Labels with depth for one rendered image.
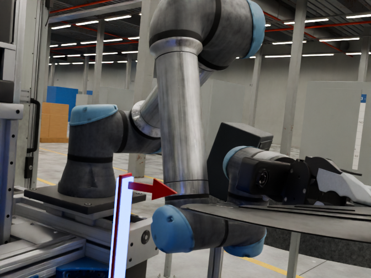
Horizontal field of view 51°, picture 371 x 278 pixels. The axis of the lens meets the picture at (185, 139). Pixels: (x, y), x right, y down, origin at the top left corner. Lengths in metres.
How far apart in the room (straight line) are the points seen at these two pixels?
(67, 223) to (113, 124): 0.27
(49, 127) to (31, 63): 10.28
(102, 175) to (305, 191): 0.59
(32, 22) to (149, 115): 1.61
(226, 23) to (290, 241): 1.75
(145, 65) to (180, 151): 6.57
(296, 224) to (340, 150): 6.48
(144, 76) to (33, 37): 4.82
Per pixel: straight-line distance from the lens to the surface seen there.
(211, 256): 0.98
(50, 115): 12.68
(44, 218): 1.08
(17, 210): 1.17
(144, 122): 0.99
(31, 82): 2.47
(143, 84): 7.14
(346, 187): 0.47
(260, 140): 0.97
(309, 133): 7.00
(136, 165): 7.20
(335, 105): 6.86
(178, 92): 0.64
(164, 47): 0.68
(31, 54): 2.47
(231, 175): 0.70
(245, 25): 0.77
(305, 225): 0.33
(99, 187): 0.98
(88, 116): 0.97
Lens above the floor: 1.26
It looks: 4 degrees down
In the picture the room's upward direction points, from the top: 5 degrees clockwise
